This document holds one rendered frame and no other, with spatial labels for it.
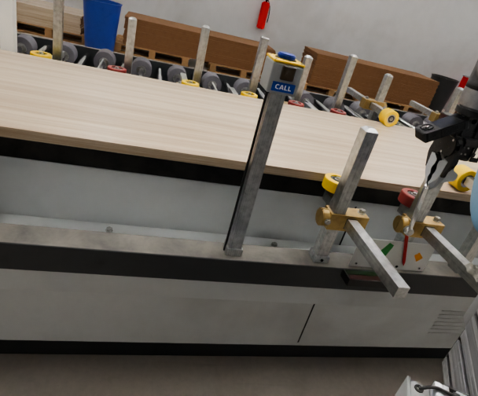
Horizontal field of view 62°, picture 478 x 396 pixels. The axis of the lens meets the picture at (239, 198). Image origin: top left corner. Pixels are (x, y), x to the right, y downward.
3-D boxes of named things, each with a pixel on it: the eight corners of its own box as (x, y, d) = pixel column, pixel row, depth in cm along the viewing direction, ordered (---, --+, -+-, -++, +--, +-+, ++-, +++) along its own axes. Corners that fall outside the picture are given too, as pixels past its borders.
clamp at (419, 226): (437, 240, 119) (445, 225, 116) (398, 236, 115) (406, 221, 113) (426, 229, 123) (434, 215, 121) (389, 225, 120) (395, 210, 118)
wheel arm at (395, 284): (403, 301, 88) (412, 286, 87) (390, 300, 88) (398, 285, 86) (330, 201, 125) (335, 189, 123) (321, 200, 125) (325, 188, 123)
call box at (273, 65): (295, 100, 88) (306, 64, 85) (265, 95, 86) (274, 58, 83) (286, 92, 94) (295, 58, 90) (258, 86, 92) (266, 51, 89)
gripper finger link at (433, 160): (443, 190, 103) (460, 158, 99) (423, 188, 101) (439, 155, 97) (435, 185, 106) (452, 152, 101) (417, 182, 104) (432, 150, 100)
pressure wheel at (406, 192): (417, 232, 126) (434, 200, 121) (395, 229, 124) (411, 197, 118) (403, 218, 133) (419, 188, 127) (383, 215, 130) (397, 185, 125)
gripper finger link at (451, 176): (451, 196, 100) (468, 163, 96) (431, 194, 99) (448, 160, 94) (443, 191, 103) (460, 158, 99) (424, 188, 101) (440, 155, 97)
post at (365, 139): (317, 281, 120) (380, 130, 98) (307, 280, 119) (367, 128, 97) (313, 273, 123) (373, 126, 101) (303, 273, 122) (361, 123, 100)
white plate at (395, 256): (423, 272, 124) (437, 246, 120) (348, 265, 117) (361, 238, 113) (421, 270, 125) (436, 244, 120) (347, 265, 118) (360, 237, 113)
